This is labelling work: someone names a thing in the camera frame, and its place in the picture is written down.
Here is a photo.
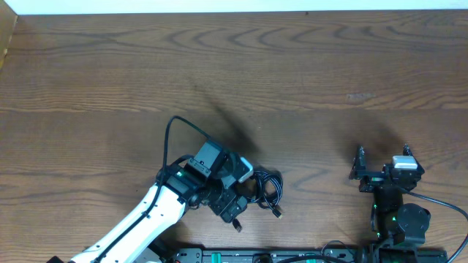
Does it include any black USB cable dark plug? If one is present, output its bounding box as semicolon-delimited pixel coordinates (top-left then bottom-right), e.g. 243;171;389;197
232;218;243;232

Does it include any black USB cable gold plug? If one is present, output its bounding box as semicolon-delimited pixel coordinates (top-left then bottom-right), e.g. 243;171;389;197
248;169;284;220

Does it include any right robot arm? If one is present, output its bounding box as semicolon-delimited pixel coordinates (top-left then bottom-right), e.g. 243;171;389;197
349;145;431;262

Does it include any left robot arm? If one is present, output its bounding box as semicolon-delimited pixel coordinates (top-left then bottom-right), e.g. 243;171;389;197
71;140;254;263

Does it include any right camera black cable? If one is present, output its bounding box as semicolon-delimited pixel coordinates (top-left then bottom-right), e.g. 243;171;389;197
400;188;468;263

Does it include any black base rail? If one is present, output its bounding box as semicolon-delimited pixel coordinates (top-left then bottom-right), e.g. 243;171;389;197
167;247;448;263

